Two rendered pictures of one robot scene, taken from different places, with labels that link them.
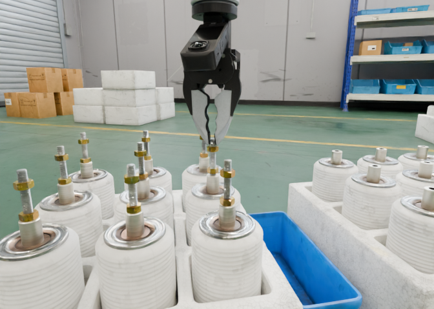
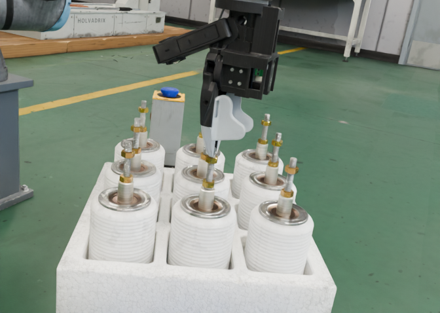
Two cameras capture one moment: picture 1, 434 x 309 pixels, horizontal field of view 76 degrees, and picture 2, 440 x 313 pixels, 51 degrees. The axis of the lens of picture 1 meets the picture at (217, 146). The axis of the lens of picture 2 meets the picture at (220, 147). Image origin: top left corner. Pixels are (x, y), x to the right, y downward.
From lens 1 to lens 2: 0.80 m
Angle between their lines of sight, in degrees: 89
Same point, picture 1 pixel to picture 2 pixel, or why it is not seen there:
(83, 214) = (183, 160)
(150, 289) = not seen: hidden behind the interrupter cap
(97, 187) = (241, 165)
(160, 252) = (109, 178)
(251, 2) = not seen: outside the picture
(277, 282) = (91, 263)
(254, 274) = (91, 236)
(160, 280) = not seen: hidden behind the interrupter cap
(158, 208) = (179, 183)
